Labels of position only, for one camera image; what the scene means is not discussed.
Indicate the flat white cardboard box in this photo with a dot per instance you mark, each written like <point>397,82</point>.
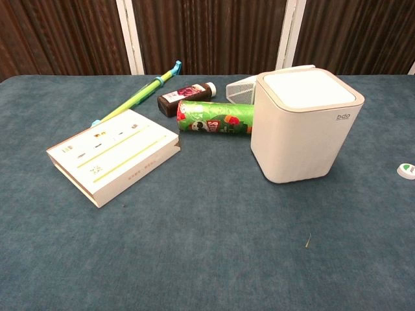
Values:
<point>113,155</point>

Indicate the long green yellow toy pen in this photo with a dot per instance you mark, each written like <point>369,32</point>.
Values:
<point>142,94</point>

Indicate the small dry grass stalk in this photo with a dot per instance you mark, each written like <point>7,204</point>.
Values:
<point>307,241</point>

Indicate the small white green cap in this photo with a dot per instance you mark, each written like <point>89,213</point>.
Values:
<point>407,171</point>

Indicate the dark juice bottle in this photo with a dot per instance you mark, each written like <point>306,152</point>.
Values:
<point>172,104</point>

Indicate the brown folding screen panel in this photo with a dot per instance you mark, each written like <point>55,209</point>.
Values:
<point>210,35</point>
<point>356,32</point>
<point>65,35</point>

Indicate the green chips can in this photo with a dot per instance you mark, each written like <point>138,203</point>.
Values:
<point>214,120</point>

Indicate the white mesh basket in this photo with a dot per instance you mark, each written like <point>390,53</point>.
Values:
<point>241,92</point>

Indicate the white lidded trash bin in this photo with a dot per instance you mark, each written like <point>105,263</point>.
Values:
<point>291,139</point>

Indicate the blue table mat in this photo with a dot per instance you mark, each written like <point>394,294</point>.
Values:
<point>194,243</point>

